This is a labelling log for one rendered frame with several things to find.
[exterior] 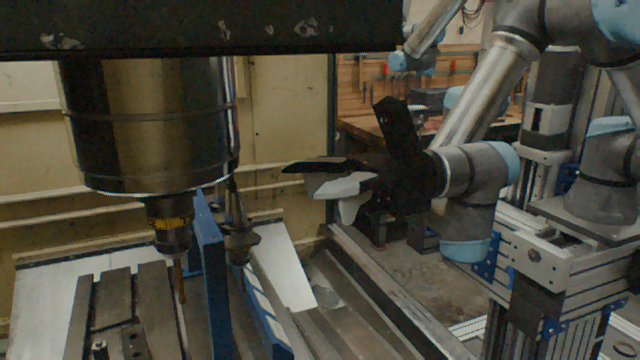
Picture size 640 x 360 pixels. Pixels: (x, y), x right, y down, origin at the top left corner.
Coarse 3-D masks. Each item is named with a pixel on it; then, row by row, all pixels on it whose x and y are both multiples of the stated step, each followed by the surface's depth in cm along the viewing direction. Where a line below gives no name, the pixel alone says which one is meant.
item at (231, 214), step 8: (232, 192) 79; (240, 192) 80; (232, 200) 79; (240, 200) 80; (232, 208) 80; (240, 208) 80; (232, 216) 80; (240, 216) 80; (232, 224) 80; (240, 224) 81
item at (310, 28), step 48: (0, 0) 25; (48, 0) 26; (96, 0) 27; (144, 0) 28; (192, 0) 29; (240, 0) 30; (288, 0) 32; (336, 0) 33; (384, 0) 35; (0, 48) 26; (48, 48) 27; (96, 48) 28; (144, 48) 29; (192, 48) 31; (240, 48) 32; (288, 48) 33; (336, 48) 35; (384, 48) 36
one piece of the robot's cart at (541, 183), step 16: (528, 160) 126; (528, 176) 129; (544, 176) 120; (512, 192) 131; (528, 192) 127; (544, 192) 122; (496, 304) 145; (496, 320) 146; (496, 336) 149; (512, 336) 140; (496, 352) 152; (512, 352) 142; (528, 352) 144
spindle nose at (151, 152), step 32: (64, 64) 34; (96, 64) 33; (128, 64) 33; (160, 64) 34; (192, 64) 35; (224, 64) 38; (64, 96) 35; (96, 96) 34; (128, 96) 34; (160, 96) 34; (192, 96) 36; (224, 96) 39; (96, 128) 35; (128, 128) 35; (160, 128) 35; (192, 128) 37; (224, 128) 39; (96, 160) 36; (128, 160) 36; (160, 160) 36; (192, 160) 37; (224, 160) 40; (128, 192) 37; (160, 192) 37
